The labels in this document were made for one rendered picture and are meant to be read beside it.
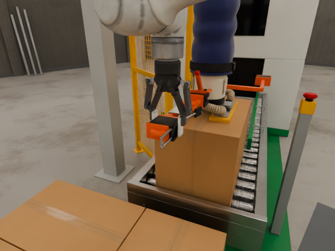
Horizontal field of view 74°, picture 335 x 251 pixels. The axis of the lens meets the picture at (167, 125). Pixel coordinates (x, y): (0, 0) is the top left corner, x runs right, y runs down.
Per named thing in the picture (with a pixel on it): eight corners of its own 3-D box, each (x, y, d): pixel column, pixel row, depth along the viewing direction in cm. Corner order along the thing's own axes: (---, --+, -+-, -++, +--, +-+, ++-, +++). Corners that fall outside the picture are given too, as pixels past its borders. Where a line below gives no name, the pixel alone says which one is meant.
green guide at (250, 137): (255, 95, 300) (256, 88, 296) (264, 95, 296) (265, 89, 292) (246, 148, 164) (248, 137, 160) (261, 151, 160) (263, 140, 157)
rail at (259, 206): (260, 106, 303) (262, 92, 295) (264, 106, 301) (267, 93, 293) (248, 246, 107) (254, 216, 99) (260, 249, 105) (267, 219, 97)
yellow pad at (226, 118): (221, 102, 138) (222, 94, 136) (238, 104, 134) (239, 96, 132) (208, 120, 109) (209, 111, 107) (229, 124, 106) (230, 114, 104)
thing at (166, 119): (158, 127, 76) (157, 114, 74) (178, 131, 73) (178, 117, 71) (146, 137, 68) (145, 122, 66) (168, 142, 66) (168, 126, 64)
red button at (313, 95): (300, 98, 128) (302, 91, 126) (314, 99, 125) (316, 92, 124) (302, 101, 122) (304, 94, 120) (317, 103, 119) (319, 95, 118)
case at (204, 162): (190, 143, 173) (192, 93, 157) (243, 153, 158) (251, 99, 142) (155, 189, 122) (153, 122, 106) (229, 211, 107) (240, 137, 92)
